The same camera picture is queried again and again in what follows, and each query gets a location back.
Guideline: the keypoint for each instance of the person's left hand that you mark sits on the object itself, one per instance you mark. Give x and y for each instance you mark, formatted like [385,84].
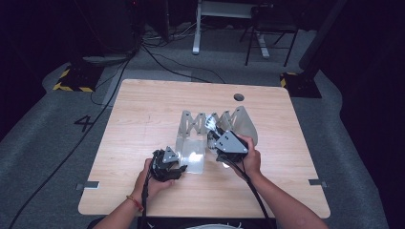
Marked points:
[149,186]

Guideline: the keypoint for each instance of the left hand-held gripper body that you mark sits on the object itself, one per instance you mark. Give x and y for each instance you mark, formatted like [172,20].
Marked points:
[168,157]

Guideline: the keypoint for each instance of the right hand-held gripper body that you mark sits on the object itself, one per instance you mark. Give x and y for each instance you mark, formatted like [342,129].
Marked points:
[230,144]

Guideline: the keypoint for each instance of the dark slanted stand post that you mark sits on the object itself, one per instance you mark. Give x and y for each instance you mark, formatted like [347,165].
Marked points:
[321,35]

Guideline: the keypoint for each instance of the person's dark clothing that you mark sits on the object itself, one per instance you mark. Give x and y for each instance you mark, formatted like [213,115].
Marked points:
[178,223]

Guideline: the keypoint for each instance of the grey flat stand base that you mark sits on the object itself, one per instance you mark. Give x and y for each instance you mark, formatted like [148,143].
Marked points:
[105,59]

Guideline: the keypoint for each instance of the dark equipment cabinet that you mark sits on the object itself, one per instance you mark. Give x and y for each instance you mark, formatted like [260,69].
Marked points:
[108,25]

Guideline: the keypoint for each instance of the expandable grey metal file rack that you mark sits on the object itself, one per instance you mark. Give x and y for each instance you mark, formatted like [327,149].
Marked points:
[191,152]

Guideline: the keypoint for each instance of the person's right hand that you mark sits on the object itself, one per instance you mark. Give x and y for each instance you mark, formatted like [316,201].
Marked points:
[251,162]

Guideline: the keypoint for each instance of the black yellow-striped stand base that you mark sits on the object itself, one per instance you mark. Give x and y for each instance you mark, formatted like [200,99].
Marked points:
[302,86]
[79,78]

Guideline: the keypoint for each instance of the grey floor tape strip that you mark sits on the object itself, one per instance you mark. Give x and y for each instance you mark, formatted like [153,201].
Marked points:
[87,185]
[316,182]

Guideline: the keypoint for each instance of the white metal desk frame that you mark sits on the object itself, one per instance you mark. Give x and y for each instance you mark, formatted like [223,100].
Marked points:
[196,38]

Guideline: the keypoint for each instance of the white black-patterned cloth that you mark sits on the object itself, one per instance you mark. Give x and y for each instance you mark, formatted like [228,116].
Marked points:
[210,122]

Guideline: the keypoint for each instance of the black metal chair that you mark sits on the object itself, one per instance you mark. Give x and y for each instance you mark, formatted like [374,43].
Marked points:
[273,22]

